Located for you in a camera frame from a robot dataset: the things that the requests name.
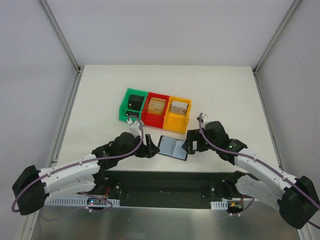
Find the black leather card holder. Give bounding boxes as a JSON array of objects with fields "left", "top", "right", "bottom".
[{"left": 157, "top": 135, "right": 188, "bottom": 161}]

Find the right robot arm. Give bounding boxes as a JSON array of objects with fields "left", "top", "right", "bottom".
[{"left": 182, "top": 113, "right": 320, "bottom": 230}]

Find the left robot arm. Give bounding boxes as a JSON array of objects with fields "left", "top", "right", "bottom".
[{"left": 11, "top": 117, "right": 160, "bottom": 216}]

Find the silver card stack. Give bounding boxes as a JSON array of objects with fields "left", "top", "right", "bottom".
[{"left": 170, "top": 100, "right": 189, "bottom": 116}]

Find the gold card stack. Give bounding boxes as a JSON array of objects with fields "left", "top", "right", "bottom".
[{"left": 147, "top": 97, "right": 167, "bottom": 116}]

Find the black card stack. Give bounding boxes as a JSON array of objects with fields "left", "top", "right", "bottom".
[{"left": 127, "top": 94, "right": 145, "bottom": 111}]

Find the yellow plastic bin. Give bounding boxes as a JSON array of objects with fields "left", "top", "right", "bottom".
[{"left": 163, "top": 96, "right": 192, "bottom": 134}]

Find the red plastic bin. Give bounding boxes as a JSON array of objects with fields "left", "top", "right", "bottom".
[{"left": 141, "top": 92, "right": 170, "bottom": 129}]

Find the green plastic bin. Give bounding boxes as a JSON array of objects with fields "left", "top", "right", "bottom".
[{"left": 118, "top": 88, "right": 148, "bottom": 122}]

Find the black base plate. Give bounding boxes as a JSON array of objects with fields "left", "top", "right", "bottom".
[{"left": 88, "top": 170, "right": 245, "bottom": 209}]

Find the right white cable duct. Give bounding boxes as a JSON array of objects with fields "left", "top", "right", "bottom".
[{"left": 210, "top": 200, "right": 229, "bottom": 211}]

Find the white cable duct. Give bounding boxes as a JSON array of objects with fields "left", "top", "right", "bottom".
[
  {"left": 210, "top": 200, "right": 229, "bottom": 211},
  {"left": 45, "top": 196, "right": 121, "bottom": 208}
]

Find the left white cable duct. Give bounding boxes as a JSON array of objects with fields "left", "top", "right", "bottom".
[{"left": 45, "top": 196, "right": 121, "bottom": 208}]

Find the left aluminium frame post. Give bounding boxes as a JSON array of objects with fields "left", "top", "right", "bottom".
[{"left": 38, "top": 0, "right": 82, "bottom": 73}]

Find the aluminium frame post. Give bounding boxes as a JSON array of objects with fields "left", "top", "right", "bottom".
[
  {"left": 252, "top": 0, "right": 303, "bottom": 76},
  {"left": 38, "top": 0, "right": 82, "bottom": 73}
]

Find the right aluminium frame post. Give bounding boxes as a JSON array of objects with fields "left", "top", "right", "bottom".
[{"left": 252, "top": 0, "right": 303, "bottom": 76}]

